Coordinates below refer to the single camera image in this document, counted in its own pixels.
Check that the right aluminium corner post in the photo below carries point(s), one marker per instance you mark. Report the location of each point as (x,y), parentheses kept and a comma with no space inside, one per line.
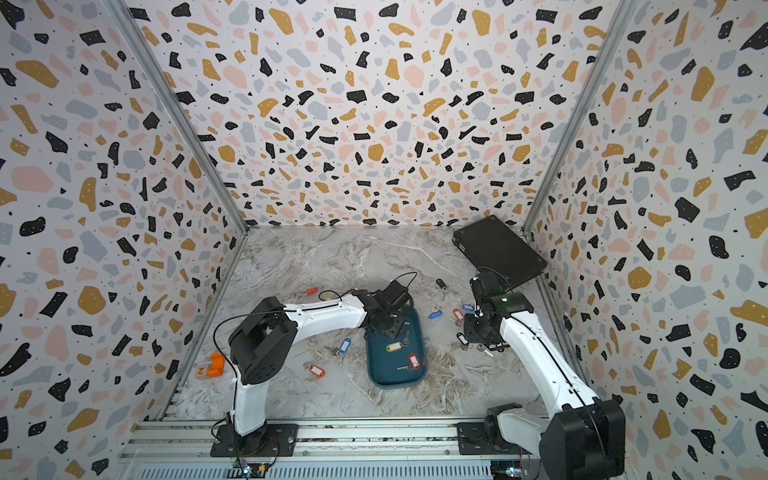
(616,29)

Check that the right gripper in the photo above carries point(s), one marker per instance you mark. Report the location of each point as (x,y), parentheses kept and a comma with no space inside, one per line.
(468,332)

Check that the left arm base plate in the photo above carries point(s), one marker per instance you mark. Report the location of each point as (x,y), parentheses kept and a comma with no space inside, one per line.
(270,440)

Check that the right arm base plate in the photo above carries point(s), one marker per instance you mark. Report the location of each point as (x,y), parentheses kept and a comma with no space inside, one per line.
(476,438)

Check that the orange object on table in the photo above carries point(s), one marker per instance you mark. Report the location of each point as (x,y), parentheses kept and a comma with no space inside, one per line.
(212,368)

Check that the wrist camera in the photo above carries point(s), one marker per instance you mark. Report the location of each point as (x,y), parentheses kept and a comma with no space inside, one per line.
(487,283)
(394,297)

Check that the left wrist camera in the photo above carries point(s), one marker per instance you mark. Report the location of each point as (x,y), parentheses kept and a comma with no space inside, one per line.
(394,297)

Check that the left aluminium corner post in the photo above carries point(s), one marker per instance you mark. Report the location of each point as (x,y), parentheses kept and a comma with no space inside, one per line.
(122,17)

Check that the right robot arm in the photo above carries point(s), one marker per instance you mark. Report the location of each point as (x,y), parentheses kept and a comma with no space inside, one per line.
(581,436)

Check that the black laptop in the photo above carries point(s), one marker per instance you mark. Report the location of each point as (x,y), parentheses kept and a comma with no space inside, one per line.
(491,244)

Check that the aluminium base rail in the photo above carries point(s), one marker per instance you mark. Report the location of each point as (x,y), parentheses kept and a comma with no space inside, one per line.
(326,448)

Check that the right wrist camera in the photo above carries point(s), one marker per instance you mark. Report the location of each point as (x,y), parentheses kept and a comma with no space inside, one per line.
(487,283)

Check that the aluminium corner post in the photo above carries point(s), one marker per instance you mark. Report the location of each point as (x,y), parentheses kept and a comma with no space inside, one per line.
(616,29)
(122,17)

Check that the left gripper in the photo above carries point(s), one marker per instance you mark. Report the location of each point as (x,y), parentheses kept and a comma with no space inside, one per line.
(394,333)

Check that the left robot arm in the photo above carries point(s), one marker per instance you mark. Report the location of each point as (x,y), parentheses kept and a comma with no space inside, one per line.
(260,345)

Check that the teal storage box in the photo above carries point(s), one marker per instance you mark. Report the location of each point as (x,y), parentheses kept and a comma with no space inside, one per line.
(382,365)

